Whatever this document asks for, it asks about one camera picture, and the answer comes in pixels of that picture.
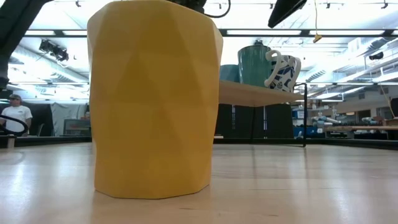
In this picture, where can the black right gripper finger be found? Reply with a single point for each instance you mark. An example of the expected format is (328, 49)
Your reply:
(287, 9)

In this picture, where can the blue white patterned mug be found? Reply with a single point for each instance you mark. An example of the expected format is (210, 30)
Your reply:
(284, 74)

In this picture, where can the yellow faceted mug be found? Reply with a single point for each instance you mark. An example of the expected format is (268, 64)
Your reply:
(155, 109)

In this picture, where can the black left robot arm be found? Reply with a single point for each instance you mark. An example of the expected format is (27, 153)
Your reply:
(15, 28)

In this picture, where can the black ceiling beam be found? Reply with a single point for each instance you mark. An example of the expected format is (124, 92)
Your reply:
(306, 32)

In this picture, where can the wooden tilted rack board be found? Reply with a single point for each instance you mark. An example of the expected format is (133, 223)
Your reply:
(248, 93)

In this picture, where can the black ceiling fixture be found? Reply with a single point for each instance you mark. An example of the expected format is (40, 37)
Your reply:
(376, 56)

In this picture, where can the black background cabinet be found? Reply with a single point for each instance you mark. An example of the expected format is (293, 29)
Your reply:
(242, 123)

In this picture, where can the wooden background bench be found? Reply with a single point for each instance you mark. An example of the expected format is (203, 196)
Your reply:
(357, 127)

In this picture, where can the grey fabric cover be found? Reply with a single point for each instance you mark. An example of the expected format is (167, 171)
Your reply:
(62, 112)

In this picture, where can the person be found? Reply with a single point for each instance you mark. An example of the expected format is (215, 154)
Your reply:
(17, 116)

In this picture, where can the black ceiling-hung camera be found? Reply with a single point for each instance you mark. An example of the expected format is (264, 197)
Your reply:
(258, 42)

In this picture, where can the black aluminium table frame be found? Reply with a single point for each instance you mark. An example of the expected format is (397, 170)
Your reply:
(357, 143)

